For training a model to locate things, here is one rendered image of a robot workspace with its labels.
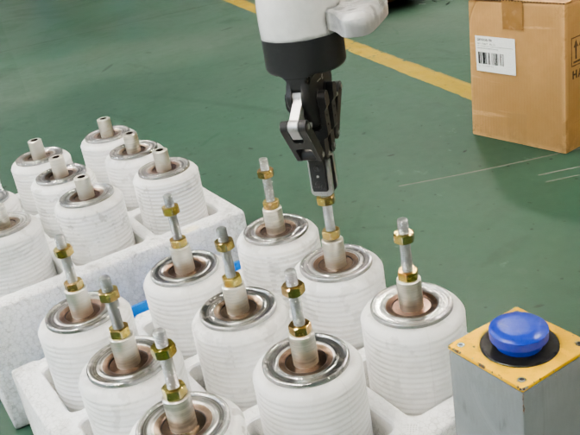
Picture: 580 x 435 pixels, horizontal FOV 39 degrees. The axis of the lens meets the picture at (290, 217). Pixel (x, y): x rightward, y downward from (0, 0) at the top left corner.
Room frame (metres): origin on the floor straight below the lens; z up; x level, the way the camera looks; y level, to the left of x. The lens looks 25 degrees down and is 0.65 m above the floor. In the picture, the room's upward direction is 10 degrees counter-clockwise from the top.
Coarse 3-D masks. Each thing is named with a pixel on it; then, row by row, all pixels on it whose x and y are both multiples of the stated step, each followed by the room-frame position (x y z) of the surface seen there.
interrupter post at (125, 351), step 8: (128, 336) 0.62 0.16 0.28; (112, 344) 0.61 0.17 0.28; (120, 344) 0.61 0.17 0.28; (128, 344) 0.61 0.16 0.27; (120, 352) 0.61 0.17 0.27; (128, 352) 0.61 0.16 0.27; (136, 352) 0.62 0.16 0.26; (120, 360) 0.61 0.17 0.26; (128, 360) 0.61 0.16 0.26; (136, 360) 0.62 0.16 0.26; (120, 368) 0.61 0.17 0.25; (128, 368) 0.61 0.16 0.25
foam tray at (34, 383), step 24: (144, 312) 0.83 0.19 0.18; (192, 360) 0.71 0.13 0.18; (24, 384) 0.72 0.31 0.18; (48, 384) 0.72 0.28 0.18; (192, 384) 0.67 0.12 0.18; (24, 408) 0.75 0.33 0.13; (48, 408) 0.67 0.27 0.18; (384, 408) 0.59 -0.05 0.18; (432, 408) 0.57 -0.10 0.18; (48, 432) 0.64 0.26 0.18; (72, 432) 0.63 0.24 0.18; (384, 432) 0.58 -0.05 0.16; (408, 432) 0.55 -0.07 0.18; (432, 432) 0.54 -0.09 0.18
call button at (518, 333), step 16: (496, 320) 0.47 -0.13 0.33; (512, 320) 0.47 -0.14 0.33; (528, 320) 0.47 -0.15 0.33; (544, 320) 0.47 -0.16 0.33; (496, 336) 0.46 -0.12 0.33; (512, 336) 0.45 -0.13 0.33; (528, 336) 0.45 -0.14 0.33; (544, 336) 0.45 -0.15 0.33; (512, 352) 0.45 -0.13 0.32; (528, 352) 0.45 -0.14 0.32
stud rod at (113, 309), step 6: (102, 276) 0.62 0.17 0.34; (108, 276) 0.62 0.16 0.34; (102, 282) 0.62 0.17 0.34; (108, 282) 0.62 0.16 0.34; (102, 288) 0.62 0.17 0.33; (108, 288) 0.62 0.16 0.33; (108, 306) 0.62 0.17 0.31; (114, 306) 0.62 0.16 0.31; (114, 312) 0.62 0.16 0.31; (114, 318) 0.62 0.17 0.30; (120, 318) 0.62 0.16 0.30; (114, 324) 0.62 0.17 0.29; (120, 324) 0.62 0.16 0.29
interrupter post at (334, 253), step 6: (324, 240) 0.74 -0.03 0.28; (336, 240) 0.73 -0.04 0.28; (342, 240) 0.73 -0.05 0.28; (324, 246) 0.73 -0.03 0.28; (330, 246) 0.73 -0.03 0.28; (336, 246) 0.73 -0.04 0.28; (342, 246) 0.73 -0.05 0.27; (324, 252) 0.73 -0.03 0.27; (330, 252) 0.73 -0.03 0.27; (336, 252) 0.73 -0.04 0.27; (342, 252) 0.73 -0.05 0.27; (330, 258) 0.73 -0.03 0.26; (336, 258) 0.73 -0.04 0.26; (342, 258) 0.73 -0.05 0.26; (330, 264) 0.73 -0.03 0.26; (336, 264) 0.73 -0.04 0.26; (342, 264) 0.73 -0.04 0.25
